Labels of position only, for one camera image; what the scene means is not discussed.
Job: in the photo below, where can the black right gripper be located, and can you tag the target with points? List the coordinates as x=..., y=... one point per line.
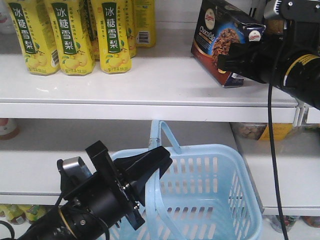
x=252, y=60

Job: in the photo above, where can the light blue plastic basket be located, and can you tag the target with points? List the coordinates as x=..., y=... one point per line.
x=206, y=194

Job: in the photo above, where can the white right lower shelf board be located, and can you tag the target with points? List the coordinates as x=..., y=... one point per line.
x=298, y=168

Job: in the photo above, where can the peach drink bottle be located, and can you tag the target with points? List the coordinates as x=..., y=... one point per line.
x=8, y=128

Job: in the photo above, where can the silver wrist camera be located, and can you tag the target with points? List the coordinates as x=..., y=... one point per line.
x=272, y=10
x=76, y=169

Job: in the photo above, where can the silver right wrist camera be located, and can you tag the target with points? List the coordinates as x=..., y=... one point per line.
x=272, y=10

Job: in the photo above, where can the green tea bottle right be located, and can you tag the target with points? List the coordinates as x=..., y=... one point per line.
x=33, y=212

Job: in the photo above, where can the dark blue cookie box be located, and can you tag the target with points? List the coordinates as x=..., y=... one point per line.
x=219, y=25

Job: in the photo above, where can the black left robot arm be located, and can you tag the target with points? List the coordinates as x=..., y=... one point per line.
x=73, y=220

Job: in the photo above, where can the white upper shelf board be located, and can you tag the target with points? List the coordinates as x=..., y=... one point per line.
x=165, y=83

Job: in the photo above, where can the yellow pear drink bottle rear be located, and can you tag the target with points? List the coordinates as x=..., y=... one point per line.
x=145, y=23

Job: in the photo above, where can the yellow pear drink bottle right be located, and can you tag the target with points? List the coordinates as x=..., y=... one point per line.
x=114, y=54

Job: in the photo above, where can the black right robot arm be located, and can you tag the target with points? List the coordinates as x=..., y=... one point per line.
x=289, y=62

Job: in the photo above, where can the yellow labelled snack jar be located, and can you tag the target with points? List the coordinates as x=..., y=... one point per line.
x=260, y=131

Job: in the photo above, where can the yellow pear drink bottle middle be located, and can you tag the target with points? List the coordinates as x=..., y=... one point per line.
x=67, y=18

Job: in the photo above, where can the green tea bottle left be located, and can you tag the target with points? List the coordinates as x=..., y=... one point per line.
x=13, y=214

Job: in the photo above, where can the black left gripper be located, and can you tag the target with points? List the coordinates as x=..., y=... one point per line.
x=113, y=196

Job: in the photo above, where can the yellow pear drink bottle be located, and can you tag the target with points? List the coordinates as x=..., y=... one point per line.
x=145, y=23
x=35, y=35
x=114, y=54
x=67, y=18

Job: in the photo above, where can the green tea bottle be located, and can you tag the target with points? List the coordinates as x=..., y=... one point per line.
x=33, y=212
x=13, y=214

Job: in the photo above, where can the yellow pear drink bottle left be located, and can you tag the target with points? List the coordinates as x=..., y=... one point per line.
x=35, y=35

